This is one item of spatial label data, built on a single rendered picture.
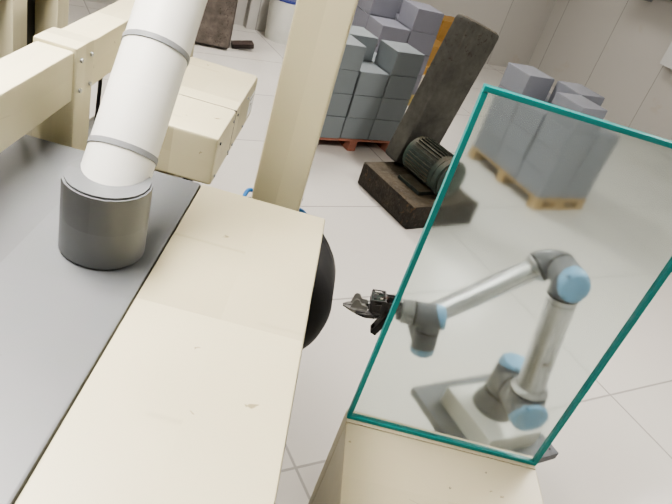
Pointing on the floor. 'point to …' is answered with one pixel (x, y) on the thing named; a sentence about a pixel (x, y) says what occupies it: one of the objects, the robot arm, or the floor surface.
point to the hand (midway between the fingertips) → (346, 306)
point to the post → (302, 99)
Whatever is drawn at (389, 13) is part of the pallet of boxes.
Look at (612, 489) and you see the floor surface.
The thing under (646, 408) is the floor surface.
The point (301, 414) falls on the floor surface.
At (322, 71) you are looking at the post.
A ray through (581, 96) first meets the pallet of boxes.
